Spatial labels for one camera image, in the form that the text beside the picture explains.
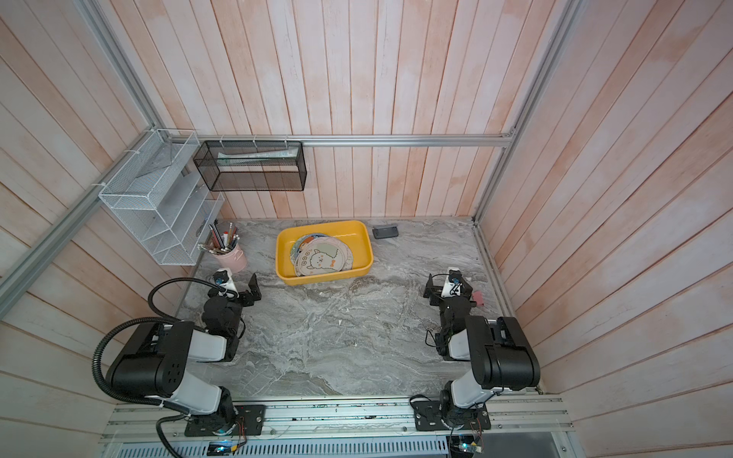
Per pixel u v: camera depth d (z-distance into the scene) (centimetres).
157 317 67
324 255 104
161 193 75
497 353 45
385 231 117
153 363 45
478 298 97
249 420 74
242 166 105
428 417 73
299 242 111
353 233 113
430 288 82
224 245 101
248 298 82
